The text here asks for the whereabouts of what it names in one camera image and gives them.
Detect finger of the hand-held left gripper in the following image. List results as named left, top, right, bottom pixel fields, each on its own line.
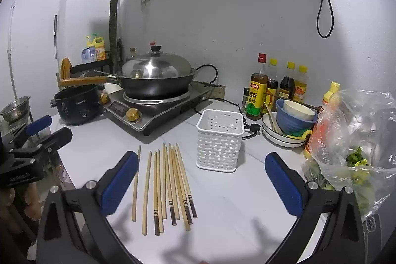
left=9, top=128, right=73, bottom=161
left=14, top=115, right=53, bottom=144

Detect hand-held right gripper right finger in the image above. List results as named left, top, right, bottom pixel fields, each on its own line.
left=264, top=152, right=369, bottom=264

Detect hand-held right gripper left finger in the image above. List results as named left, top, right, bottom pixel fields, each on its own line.
left=37, top=151, right=140, bottom=264

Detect bunch of wooden chopsticks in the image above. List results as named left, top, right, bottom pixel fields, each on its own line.
left=131, top=143, right=198, bottom=236

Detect white plastic utensil basket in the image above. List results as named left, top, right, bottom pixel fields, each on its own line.
left=196, top=109, right=246, bottom=172

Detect person's left hand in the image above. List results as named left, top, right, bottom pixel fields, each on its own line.
left=25, top=182, right=42, bottom=219

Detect steel colander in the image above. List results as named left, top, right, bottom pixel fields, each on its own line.
left=0, top=95, right=31, bottom=124

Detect dark blue electric pot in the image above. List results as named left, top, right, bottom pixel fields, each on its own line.
left=50, top=84, right=104, bottom=127

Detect yellow green sponge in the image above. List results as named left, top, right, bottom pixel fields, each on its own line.
left=283, top=128, right=314, bottom=141

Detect blue bowl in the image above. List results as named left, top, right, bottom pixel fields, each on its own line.
left=275, top=98, right=319, bottom=135

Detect wooden board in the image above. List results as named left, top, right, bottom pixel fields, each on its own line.
left=60, top=58, right=73, bottom=80

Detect beige rice paddle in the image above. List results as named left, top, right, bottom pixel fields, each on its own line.
left=264, top=101, right=283, bottom=135

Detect leafy green vegetables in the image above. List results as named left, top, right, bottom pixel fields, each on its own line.
left=305, top=146, right=376, bottom=215

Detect white bowl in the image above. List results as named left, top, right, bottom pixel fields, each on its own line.
left=283, top=99, right=316, bottom=121

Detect silver induction cooker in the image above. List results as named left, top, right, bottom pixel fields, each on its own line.
left=100, top=80, right=217, bottom=136

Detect dark brown chopstick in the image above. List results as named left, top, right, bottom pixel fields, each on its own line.
left=297, top=101, right=322, bottom=111

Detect blue white carton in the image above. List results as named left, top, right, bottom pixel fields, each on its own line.
left=81, top=47, right=96, bottom=64

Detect hanging metal rod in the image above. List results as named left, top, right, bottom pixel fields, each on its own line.
left=53, top=14, right=59, bottom=60

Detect red cap cooking wine bottle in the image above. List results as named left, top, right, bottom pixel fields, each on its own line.
left=245, top=53, right=269, bottom=120

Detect white smartphone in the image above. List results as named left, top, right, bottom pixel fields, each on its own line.
left=362, top=213, right=382, bottom=235

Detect small spice jar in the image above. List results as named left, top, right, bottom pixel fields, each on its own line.
left=241, top=88, right=250, bottom=113

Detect yellow detergent bottle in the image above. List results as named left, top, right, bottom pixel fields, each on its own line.
left=86, top=33, right=106, bottom=62

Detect yellow cap vinegar bottle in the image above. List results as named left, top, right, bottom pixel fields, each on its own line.
left=264, top=58, right=279, bottom=114

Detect yellow cap yellow label bottle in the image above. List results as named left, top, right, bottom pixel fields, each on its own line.
left=293, top=65, right=309, bottom=103

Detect clear plastic bag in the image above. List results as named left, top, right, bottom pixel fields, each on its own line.
left=301, top=88, right=396, bottom=221

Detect yellow cap soy sauce bottle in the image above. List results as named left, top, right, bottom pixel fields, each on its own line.
left=279, top=62, right=296, bottom=100

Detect orange dish soap bottle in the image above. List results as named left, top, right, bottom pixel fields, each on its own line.
left=303, top=81, right=341, bottom=159

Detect steel wok lid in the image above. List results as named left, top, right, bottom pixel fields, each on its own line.
left=122, top=44, right=193, bottom=79

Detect dark vertical pipe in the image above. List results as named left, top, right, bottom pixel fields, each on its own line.
left=109, top=0, right=124, bottom=74

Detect black cooker power cable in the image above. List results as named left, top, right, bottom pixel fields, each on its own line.
left=193, top=64, right=262, bottom=141

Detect black wire rack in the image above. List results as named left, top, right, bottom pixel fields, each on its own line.
left=56, top=50, right=115, bottom=88

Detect black wok wooden handle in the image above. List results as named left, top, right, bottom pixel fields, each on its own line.
left=60, top=64, right=198, bottom=99

